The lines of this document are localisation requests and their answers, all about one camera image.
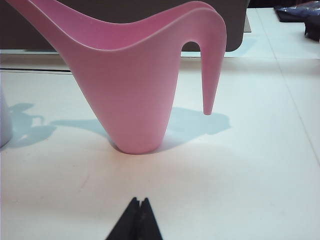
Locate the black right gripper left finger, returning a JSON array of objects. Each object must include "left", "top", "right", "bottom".
[{"left": 104, "top": 196, "right": 142, "bottom": 240}]

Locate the brown desk partition panel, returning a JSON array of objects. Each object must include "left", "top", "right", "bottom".
[{"left": 0, "top": 0, "right": 251, "bottom": 53}]

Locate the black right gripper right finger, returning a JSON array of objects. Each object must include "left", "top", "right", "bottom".
[{"left": 139, "top": 197, "right": 164, "bottom": 240}]

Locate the white plant pot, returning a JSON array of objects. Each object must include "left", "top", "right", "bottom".
[{"left": 0, "top": 86, "right": 14, "bottom": 149}]

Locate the dark blue bag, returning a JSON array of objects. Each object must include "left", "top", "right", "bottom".
[{"left": 273, "top": 4, "right": 320, "bottom": 24}]

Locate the pink plastic watering can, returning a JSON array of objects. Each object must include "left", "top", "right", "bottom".
[{"left": 4, "top": 0, "right": 228, "bottom": 156}]

